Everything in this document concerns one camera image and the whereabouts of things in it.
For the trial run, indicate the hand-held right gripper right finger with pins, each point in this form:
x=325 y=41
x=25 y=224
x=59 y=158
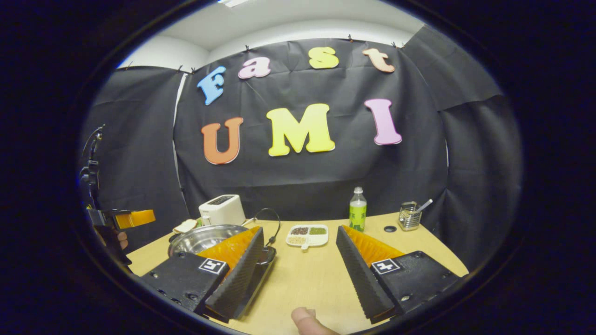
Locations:
x=361 y=279

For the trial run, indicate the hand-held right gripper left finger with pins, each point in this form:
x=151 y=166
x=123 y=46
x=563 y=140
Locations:
x=237 y=279

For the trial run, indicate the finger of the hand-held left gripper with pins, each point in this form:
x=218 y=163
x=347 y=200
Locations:
x=135 y=218

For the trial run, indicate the stainless steel pot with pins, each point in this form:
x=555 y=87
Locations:
x=200 y=239

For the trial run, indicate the sandwich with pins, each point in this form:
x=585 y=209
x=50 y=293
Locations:
x=186 y=225

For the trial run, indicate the black metal stand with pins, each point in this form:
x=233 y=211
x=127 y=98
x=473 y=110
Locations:
x=93 y=172

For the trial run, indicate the clear bottle with green label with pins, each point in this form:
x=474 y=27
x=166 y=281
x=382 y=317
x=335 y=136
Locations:
x=357 y=216

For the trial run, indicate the white toaster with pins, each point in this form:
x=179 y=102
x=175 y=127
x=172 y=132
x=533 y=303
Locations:
x=223 y=211

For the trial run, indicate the white divided dish of grains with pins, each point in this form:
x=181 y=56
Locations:
x=307 y=235

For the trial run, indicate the metal mesh utensil holder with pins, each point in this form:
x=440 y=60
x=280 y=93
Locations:
x=409 y=218

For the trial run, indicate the metal spoon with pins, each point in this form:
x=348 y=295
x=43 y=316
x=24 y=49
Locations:
x=426 y=204

